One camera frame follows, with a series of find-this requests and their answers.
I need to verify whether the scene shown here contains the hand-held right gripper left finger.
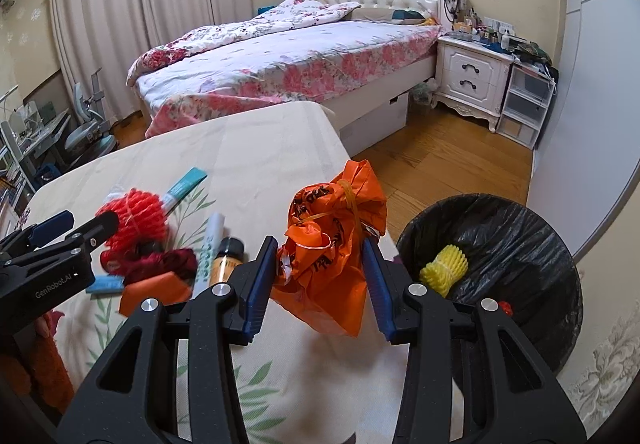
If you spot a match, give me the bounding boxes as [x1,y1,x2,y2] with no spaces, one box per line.
[57,236,279,444]

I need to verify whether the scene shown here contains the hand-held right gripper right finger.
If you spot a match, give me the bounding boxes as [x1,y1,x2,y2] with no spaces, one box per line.
[363,238,588,444]

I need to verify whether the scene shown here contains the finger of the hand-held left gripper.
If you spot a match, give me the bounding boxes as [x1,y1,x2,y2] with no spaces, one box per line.
[47,211,121,267]
[0,210,76,257]

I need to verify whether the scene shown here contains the amber glass bottle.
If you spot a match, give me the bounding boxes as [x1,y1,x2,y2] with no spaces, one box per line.
[209,237,246,285]

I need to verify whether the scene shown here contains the red foam fruit net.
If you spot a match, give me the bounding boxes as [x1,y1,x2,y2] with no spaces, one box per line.
[95,189,171,270]

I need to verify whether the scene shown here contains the white tube with green print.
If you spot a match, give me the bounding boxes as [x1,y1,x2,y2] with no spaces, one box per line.
[192,213,226,297]

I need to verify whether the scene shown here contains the orange plastic bag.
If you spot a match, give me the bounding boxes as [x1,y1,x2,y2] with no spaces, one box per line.
[272,159,388,337]

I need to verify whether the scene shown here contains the orange packet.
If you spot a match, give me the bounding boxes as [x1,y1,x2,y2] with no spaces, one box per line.
[119,270,193,317]

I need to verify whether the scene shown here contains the trash bin with black liner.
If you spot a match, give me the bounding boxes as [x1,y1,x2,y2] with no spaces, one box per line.
[395,194,583,375]

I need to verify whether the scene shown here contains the person's left forearm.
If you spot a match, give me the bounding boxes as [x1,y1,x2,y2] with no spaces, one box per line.
[10,314,76,417]

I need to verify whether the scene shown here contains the light blue packet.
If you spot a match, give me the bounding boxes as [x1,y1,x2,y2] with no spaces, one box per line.
[85,275,126,295]

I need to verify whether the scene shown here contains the yellow foam fruit net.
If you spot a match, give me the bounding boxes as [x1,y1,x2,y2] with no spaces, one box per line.
[419,245,469,299]

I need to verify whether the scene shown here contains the dark red wrapper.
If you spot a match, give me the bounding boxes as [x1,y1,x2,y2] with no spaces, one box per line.
[122,248,198,286]

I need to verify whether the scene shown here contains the cluttered grey desk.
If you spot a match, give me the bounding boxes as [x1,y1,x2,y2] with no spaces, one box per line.
[0,94,72,197]

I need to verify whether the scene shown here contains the grey blue desk chair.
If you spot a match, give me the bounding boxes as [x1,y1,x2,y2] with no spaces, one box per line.
[65,68,119,161]

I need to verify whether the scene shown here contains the beige leaf print tablecloth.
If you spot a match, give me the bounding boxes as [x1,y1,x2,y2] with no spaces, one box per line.
[20,101,401,444]

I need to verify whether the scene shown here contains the white under-bed storage box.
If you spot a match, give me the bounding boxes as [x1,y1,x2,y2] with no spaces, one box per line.
[339,91,409,152]

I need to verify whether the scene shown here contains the clear plastic bag under bed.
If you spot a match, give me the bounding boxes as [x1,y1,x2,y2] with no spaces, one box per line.
[410,78,442,107]

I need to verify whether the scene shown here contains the floral bed sheet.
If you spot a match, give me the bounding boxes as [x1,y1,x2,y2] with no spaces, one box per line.
[135,19,442,140]

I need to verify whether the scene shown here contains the white carved nightstand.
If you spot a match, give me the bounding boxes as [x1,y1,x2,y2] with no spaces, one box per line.
[432,34,516,133]

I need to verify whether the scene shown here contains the clear plastic drawer unit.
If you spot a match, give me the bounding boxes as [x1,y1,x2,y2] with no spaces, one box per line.
[497,60,557,150]

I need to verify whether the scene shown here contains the floral quilt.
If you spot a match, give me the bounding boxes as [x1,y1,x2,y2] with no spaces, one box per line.
[126,0,362,86]

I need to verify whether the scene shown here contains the pillow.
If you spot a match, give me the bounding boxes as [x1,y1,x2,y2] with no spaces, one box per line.
[350,6,433,26]

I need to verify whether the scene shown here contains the cluttered small items on nightstand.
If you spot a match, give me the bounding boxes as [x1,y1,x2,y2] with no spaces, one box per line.
[452,0,553,65]

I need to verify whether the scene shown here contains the grey wardrobe door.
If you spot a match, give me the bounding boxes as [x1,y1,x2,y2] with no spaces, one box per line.
[525,0,640,265]

